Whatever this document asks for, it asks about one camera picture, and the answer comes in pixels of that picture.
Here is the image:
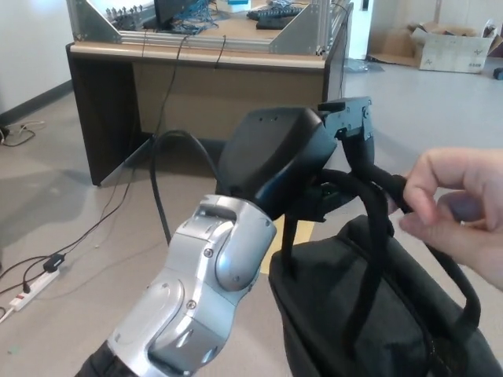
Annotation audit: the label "person hand with ring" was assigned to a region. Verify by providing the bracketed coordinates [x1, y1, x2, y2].
[398, 147, 503, 287]

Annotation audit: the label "black lunch bag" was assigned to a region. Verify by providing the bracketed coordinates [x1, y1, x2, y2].
[268, 168, 503, 377]

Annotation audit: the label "open cardboard box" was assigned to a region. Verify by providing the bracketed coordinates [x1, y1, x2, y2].
[408, 21, 498, 74]

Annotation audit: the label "flat cardboard sheet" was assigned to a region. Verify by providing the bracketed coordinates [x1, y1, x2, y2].
[369, 29, 421, 68]

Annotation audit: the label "crumpled clear plastic wrap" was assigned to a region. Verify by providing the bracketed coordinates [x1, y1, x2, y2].
[345, 58, 384, 74]

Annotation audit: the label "dark wooden office desk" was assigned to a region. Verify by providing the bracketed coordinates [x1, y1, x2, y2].
[64, 0, 354, 188]

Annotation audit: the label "black keyboard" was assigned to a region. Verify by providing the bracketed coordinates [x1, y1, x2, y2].
[255, 15, 294, 31]
[246, 5, 302, 20]

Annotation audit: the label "black computer monitor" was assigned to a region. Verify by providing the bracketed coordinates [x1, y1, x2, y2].
[153, 0, 200, 29]

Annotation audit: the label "row of small metal connectors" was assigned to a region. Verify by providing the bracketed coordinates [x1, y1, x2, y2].
[105, 5, 155, 29]

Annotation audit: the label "black power adapter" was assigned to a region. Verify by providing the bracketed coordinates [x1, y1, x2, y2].
[42, 254, 66, 272]

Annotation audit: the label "white power strip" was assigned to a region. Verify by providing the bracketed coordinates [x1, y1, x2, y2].
[8, 266, 60, 313]

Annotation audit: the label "thin black hanging cable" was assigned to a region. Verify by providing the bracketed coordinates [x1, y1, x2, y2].
[336, 0, 353, 99]

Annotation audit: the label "short black cable loop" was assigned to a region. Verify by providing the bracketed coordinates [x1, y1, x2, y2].
[215, 35, 228, 68]

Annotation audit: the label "black robot wrist cable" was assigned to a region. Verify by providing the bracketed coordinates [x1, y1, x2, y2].
[149, 129, 221, 244]

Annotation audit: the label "long black power cable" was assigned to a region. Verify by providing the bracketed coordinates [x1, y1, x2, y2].
[58, 35, 189, 258]

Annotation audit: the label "tangled blue cables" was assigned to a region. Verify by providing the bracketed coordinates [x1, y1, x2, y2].
[172, 0, 221, 35]

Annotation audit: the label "aluminium profile frame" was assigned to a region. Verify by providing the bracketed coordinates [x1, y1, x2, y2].
[66, 0, 351, 56]

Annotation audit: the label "loose cables by wall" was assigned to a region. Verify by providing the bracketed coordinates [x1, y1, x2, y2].
[0, 120, 46, 148]

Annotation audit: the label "dark brown plug cable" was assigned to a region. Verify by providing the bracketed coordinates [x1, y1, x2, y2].
[0, 254, 51, 295]

